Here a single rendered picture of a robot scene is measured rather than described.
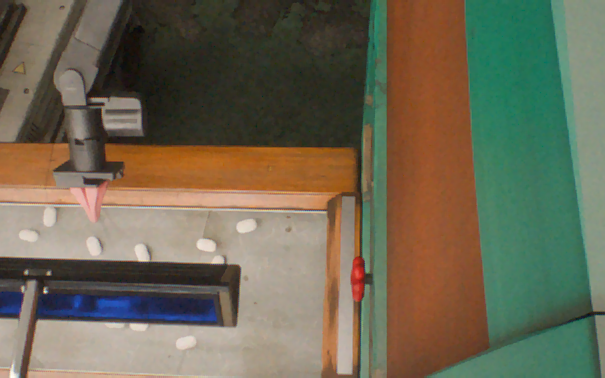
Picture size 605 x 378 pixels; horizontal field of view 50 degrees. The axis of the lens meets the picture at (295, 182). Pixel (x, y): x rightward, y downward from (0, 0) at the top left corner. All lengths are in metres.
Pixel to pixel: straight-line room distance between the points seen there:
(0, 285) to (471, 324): 0.72
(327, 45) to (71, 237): 1.22
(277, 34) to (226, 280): 1.53
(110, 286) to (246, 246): 0.41
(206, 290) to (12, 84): 1.11
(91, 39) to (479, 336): 0.90
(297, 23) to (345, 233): 1.30
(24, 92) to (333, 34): 1.01
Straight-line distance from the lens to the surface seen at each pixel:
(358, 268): 0.62
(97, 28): 1.03
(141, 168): 1.23
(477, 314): 0.20
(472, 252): 0.21
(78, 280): 0.83
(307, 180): 1.17
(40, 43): 1.81
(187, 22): 2.30
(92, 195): 1.11
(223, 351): 1.14
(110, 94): 1.08
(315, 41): 2.20
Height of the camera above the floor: 1.86
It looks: 70 degrees down
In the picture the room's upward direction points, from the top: 11 degrees counter-clockwise
